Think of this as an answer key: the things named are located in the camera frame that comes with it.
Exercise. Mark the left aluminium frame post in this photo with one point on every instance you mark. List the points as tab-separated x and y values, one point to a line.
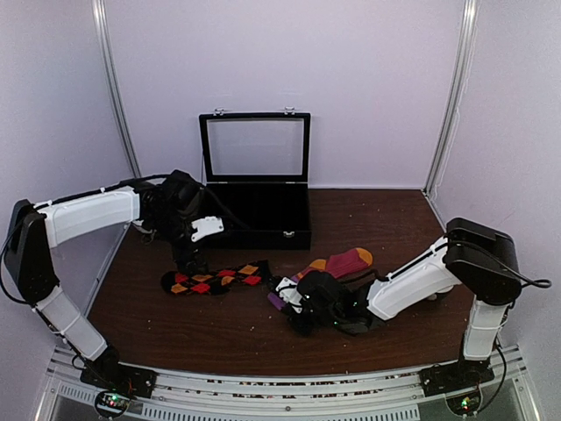
116	101

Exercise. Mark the front aluminium rail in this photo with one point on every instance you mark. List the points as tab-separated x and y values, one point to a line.
383	395

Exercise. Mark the maroon purple striped sock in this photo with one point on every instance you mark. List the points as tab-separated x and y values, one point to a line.
350	262

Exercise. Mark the aluminium frame post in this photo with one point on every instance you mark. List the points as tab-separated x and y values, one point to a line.
458	81
116	101

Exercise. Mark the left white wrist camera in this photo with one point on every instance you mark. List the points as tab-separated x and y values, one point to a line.
202	228

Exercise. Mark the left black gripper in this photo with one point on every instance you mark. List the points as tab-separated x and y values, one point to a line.
188	266

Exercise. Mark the black red orange argyle sock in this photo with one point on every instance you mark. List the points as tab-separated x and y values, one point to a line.
217	282

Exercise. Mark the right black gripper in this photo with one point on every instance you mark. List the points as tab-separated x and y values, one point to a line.
301	329

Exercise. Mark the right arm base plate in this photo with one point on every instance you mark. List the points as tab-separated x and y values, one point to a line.
447	378

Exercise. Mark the white and navy bowl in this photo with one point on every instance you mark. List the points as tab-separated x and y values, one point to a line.
439	296

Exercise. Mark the black display box with lid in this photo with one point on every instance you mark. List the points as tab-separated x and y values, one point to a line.
256	168

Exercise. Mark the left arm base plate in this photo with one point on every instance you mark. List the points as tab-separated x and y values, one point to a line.
129	381

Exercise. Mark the right aluminium frame post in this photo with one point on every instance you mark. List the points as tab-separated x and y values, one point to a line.
458	81

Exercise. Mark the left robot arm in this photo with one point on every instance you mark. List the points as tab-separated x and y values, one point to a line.
38	230

